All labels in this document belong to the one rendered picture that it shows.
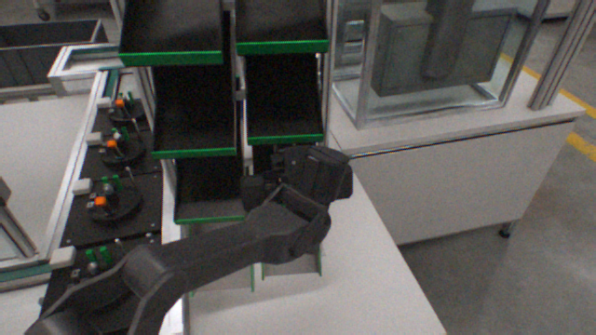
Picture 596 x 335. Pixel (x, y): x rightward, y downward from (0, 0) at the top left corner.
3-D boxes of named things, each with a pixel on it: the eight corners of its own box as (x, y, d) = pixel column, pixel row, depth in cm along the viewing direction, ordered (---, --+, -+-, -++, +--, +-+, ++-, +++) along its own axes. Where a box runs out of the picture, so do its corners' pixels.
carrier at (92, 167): (163, 175, 118) (153, 143, 110) (78, 189, 114) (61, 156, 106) (164, 132, 136) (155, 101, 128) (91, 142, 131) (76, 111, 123)
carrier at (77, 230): (162, 234, 100) (150, 201, 92) (60, 254, 96) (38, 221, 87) (163, 176, 118) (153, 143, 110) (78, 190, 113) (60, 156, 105)
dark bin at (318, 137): (323, 142, 65) (327, 119, 58) (247, 146, 64) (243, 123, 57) (309, 21, 77) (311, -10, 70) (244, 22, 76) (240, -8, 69)
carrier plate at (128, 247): (159, 324, 81) (157, 319, 80) (32, 356, 77) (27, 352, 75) (162, 238, 99) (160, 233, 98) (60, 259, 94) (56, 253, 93)
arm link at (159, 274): (67, 437, 27) (94, 312, 24) (16, 360, 31) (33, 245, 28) (298, 291, 51) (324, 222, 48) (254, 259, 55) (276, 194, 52)
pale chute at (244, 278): (255, 287, 84) (253, 292, 79) (195, 291, 83) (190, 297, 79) (250, 162, 86) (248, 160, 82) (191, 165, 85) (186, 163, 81)
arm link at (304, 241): (291, 262, 46) (318, 175, 42) (244, 230, 50) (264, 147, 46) (337, 235, 55) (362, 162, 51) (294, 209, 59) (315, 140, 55)
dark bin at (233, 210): (245, 221, 72) (241, 208, 66) (176, 225, 72) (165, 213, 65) (243, 100, 84) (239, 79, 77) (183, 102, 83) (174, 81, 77)
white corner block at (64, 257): (76, 270, 92) (70, 260, 89) (55, 274, 91) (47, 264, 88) (80, 254, 95) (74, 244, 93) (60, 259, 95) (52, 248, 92)
